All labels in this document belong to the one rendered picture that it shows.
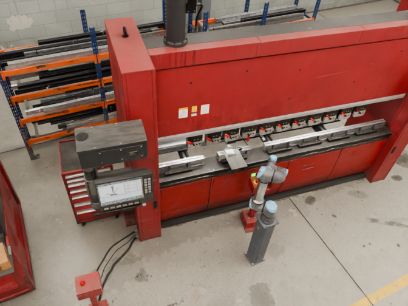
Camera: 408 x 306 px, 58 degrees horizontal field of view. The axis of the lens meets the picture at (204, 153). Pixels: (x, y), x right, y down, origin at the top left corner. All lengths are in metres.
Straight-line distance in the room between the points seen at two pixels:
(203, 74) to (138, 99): 0.63
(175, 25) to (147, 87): 0.52
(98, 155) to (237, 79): 1.42
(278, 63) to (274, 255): 2.21
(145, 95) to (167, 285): 2.16
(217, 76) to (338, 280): 2.66
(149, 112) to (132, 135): 0.34
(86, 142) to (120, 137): 0.24
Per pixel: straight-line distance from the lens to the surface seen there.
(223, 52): 3.11
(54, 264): 4.47
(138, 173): 2.92
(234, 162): 3.86
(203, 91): 3.28
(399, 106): 5.00
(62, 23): 7.31
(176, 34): 2.98
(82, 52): 4.70
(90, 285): 3.36
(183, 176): 3.84
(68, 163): 3.97
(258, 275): 4.31
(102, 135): 2.76
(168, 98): 3.21
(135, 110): 2.95
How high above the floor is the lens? 3.80
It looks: 46 degrees down
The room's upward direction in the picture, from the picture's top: 5 degrees clockwise
